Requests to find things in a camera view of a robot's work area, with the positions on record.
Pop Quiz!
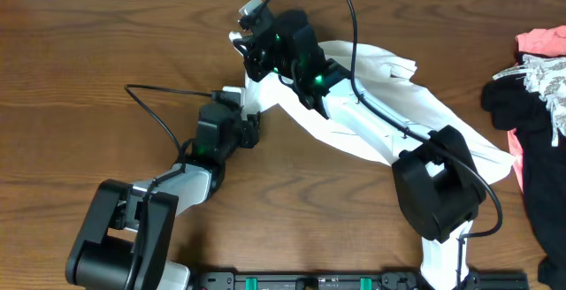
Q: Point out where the white floral patterned garment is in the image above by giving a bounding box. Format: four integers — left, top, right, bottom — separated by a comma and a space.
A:
493, 53, 565, 147

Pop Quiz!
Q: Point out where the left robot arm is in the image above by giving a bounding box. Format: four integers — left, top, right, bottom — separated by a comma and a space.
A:
65, 102, 260, 290

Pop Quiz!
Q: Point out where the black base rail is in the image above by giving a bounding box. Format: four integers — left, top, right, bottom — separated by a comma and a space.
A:
187, 271, 530, 290

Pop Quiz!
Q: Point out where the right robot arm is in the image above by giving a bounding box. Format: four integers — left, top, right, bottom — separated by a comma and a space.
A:
230, 1, 486, 289

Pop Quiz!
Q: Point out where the pink garment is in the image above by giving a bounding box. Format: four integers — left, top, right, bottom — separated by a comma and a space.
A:
507, 25, 566, 192

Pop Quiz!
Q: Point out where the white t-shirt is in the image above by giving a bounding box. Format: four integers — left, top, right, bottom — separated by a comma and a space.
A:
242, 41, 515, 184

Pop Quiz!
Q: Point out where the black garment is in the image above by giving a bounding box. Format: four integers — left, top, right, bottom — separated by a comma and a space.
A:
480, 75, 565, 289

